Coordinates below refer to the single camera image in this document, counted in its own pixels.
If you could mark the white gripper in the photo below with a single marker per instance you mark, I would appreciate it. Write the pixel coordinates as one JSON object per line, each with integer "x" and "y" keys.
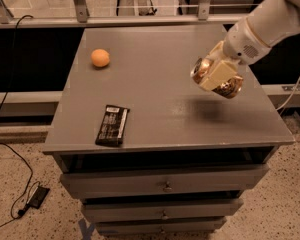
{"x": 244, "y": 45}

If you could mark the bottom grey drawer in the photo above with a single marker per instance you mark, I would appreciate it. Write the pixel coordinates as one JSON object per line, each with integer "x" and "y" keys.
{"x": 160, "y": 226}

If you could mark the middle grey drawer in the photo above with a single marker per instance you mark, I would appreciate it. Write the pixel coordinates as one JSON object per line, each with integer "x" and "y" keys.
{"x": 161, "y": 210}

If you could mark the grey drawer cabinet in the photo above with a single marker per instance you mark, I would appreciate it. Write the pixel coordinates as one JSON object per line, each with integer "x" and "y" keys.
{"x": 172, "y": 123}

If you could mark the orange soda can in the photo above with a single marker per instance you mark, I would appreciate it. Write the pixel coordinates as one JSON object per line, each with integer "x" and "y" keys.
{"x": 218, "y": 76}

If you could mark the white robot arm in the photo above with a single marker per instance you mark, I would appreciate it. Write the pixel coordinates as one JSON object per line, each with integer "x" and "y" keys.
{"x": 273, "y": 21}

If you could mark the black power adapter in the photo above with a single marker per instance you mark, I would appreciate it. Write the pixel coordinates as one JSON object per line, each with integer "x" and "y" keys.
{"x": 38, "y": 197}

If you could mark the top grey drawer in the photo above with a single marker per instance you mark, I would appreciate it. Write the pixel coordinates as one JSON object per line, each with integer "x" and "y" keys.
{"x": 166, "y": 181}

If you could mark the grey metal railing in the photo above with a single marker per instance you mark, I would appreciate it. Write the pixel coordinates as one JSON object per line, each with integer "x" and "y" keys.
{"x": 97, "y": 13}

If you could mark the grey drawer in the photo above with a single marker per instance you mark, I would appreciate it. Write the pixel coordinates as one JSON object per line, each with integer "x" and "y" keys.
{"x": 160, "y": 226}
{"x": 166, "y": 181}
{"x": 161, "y": 210}

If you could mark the orange fruit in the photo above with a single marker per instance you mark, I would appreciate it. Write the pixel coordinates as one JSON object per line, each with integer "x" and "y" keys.
{"x": 100, "y": 58}

